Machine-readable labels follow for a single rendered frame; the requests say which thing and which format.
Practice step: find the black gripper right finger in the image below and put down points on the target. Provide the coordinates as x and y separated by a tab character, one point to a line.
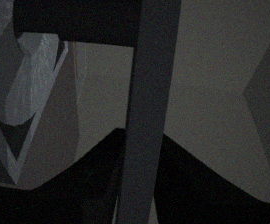
186	191

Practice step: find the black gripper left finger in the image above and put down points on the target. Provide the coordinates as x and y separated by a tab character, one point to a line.
83	194

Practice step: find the grey crank handle with red grip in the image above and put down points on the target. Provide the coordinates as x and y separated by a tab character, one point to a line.
148	26

